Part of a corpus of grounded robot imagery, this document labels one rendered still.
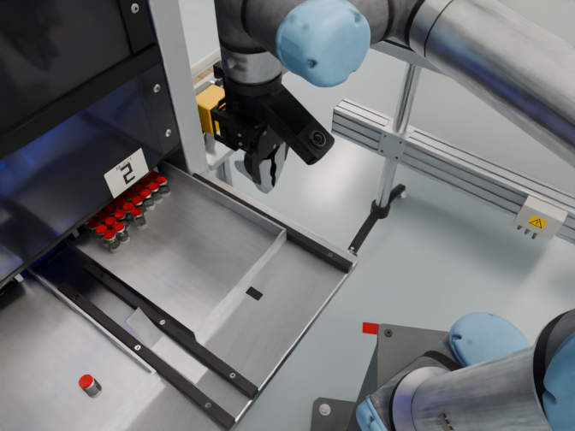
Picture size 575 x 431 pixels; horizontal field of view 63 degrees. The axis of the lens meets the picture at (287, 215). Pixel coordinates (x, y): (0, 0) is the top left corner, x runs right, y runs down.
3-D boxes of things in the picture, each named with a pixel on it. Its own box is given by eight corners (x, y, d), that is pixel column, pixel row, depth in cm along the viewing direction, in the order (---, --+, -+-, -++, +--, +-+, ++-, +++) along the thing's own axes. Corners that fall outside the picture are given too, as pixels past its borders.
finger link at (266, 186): (244, 179, 75) (240, 134, 67) (274, 195, 72) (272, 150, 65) (232, 190, 73) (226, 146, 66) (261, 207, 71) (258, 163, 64)
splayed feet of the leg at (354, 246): (338, 258, 195) (341, 238, 184) (394, 187, 221) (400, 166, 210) (354, 268, 192) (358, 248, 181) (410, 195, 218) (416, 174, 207)
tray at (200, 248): (67, 246, 91) (61, 235, 88) (163, 169, 104) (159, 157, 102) (197, 341, 79) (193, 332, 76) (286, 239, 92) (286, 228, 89)
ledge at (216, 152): (168, 147, 112) (167, 141, 110) (205, 119, 119) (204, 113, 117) (212, 171, 107) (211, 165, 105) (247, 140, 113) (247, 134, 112)
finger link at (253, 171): (264, 167, 69) (262, 121, 63) (274, 172, 69) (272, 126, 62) (244, 185, 67) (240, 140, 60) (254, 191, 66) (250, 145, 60)
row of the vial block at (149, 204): (99, 244, 91) (92, 229, 88) (165, 188, 100) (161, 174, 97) (107, 249, 90) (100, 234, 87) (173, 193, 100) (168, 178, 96)
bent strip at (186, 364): (133, 336, 79) (124, 320, 75) (146, 322, 81) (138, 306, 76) (195, 384, 74) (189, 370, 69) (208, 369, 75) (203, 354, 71)
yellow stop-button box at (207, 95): (188, 123, 102) (182, 97, 97) (210, 107, 106) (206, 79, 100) (214, 137, 99) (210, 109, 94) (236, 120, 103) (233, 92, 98)
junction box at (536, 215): (512, 222, 149) (523, 204, 142) (518, 213, 152) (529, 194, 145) (550, 240, 145) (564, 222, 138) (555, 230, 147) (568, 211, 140)
